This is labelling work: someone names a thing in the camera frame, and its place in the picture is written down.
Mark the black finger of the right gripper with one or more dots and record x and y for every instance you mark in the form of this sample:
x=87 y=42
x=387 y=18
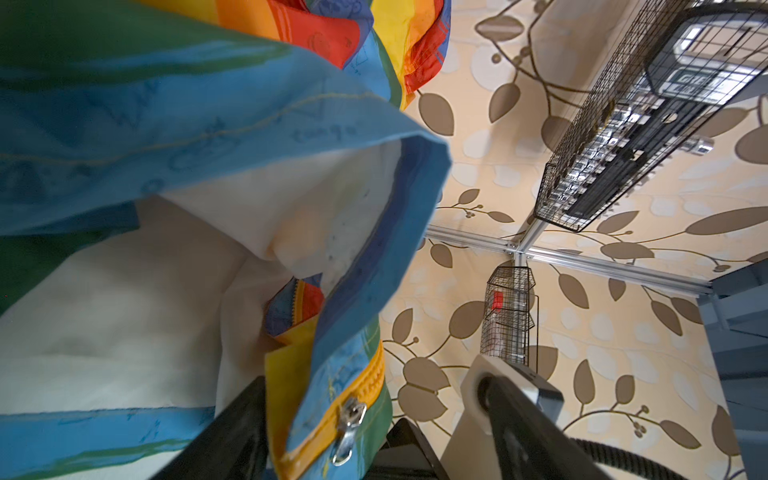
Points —
x=528 y=445

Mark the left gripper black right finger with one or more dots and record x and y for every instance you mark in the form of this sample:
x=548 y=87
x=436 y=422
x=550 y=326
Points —
x=406 y=455

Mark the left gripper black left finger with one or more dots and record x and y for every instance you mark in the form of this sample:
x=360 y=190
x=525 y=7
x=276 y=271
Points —
x=233 y=446

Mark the rainbow striped jacket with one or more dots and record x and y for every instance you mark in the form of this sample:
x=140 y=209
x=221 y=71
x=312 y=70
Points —
x=195 y=194

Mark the right wire basket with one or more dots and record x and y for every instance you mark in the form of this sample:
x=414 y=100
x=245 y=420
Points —
x=507 y=334

